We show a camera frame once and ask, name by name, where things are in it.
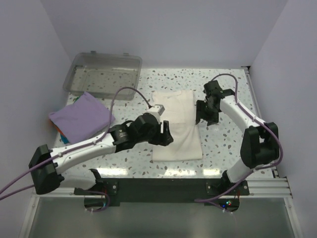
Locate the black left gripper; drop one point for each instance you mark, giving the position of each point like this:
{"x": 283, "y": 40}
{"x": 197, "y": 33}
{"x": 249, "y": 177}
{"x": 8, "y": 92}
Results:
{"x": 161, "y": 134}

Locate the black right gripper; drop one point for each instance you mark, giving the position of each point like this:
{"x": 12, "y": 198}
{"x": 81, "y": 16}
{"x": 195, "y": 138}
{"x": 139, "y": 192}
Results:
{"x": 206, "y": 113}

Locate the white Coca-Cola t-shirt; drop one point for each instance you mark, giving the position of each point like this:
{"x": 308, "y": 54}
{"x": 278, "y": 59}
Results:
{"x": 180, "y": 112}

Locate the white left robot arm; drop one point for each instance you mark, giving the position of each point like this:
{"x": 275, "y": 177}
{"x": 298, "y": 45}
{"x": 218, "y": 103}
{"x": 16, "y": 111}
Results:
{"x": 47, "y": 165}

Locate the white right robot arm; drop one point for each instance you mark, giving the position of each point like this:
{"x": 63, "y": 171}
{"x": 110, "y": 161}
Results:
{"x": 259, "y": 146}

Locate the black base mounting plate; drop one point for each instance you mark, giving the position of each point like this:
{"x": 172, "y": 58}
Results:
{"x": 114, "y": 191}

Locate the folded purple t-shirt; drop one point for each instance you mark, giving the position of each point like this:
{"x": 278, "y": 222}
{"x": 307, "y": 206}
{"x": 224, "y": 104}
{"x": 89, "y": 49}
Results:
{"x": 82, "y": 119}

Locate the clear plastic storage bin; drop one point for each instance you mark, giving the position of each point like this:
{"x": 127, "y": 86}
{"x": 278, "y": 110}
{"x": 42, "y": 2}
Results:
{"x": 102, "y": 75}

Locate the folded orange and teal clothes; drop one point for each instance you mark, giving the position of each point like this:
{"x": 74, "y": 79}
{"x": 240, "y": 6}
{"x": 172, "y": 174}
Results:
{"x": 62, "y": 136}

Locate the aluminium right side rail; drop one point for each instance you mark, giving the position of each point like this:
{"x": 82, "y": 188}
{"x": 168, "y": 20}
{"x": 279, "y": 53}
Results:
{"x": 273, "y": 165}

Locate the aluminium rail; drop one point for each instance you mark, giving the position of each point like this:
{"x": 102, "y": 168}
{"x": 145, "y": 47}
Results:
{"x": 258, "y": 188}
{"x": 273, "y": 165}

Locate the aluminium front rail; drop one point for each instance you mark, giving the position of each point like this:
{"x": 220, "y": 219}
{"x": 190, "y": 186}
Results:
{"x": 258, "y": 188}

